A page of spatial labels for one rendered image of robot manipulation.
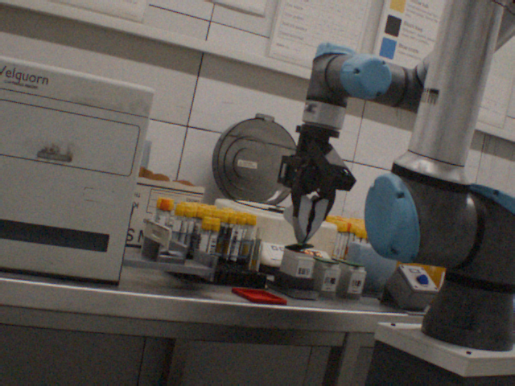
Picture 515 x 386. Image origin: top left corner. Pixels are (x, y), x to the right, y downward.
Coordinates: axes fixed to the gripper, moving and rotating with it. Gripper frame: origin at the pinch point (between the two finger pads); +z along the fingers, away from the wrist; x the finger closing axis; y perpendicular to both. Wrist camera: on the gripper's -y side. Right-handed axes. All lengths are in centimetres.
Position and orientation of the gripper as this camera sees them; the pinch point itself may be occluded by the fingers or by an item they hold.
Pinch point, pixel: (304, 238)
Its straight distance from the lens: 150.7
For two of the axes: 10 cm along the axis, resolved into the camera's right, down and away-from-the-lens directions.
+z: -2.0, 9.8, 0.5
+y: -5.4, -1.6, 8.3
